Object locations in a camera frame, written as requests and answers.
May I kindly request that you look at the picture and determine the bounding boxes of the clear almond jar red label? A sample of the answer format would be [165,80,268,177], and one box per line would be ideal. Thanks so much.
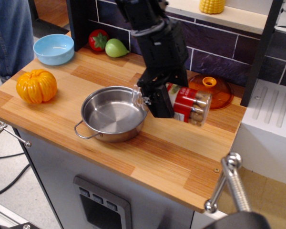
[132,83,212,126]

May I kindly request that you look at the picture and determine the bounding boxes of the grey oven control panel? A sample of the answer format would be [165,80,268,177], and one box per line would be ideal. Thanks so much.
[73,176,133,229]

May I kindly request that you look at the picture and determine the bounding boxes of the green toy pear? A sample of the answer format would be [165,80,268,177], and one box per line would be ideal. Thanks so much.
[105,38,129,58]

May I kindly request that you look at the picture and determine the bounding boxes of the yellow toy corn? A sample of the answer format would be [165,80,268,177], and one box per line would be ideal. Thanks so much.
[199,0,225,14]

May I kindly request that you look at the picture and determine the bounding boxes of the black shelf post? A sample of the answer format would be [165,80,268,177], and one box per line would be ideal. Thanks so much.
[66,0,97,51]
[240,0,283,107]

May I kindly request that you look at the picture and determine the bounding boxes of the black floor cable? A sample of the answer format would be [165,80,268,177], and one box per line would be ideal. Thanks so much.
[0,152,31,198]

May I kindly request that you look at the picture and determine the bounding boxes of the black shelf post left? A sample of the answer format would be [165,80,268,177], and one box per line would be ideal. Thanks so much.
[66,0,97,51]

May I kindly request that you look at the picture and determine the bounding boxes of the light blue bowl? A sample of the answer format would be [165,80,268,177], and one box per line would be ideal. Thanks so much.
[33,34,74,66]

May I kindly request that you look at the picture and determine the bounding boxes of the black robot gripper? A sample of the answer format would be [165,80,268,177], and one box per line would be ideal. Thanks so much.
[131,20,189,118]

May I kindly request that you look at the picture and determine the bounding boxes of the chrome clamp handle left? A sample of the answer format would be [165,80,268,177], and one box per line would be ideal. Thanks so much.
[0,121,32,148]

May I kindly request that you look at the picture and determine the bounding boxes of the orange glass pot lid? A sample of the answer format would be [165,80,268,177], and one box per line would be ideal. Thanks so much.
[188,74,234,110]

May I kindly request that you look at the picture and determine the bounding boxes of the light wooden shelf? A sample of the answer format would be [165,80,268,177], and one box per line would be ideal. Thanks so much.
[166,0,272,34]

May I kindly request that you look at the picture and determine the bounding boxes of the white dish drainer sink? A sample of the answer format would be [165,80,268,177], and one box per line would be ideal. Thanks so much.
[242,80,286,138]

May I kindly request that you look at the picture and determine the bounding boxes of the chrome clamp screw right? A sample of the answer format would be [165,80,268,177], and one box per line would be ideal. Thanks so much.
[204,152,252,214]

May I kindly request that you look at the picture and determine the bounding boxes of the person leg blue jeans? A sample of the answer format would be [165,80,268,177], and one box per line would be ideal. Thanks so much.
[0,0,34,83]

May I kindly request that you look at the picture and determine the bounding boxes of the orange toy pumpkin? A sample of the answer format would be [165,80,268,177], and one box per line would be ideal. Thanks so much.
[16,69,58,104]

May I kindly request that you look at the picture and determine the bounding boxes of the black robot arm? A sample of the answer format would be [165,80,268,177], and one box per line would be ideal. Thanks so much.
[116,0,189,118]

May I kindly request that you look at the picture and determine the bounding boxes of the stainless steel pot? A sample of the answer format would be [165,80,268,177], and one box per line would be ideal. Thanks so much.
[74,86,147,143]

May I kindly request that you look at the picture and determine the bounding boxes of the black shelf post right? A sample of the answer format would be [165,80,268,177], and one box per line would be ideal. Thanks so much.
[240,0,283,107]

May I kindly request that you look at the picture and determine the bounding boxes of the red toy strawberry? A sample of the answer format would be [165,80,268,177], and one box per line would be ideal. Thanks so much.
[89,29,109,52]

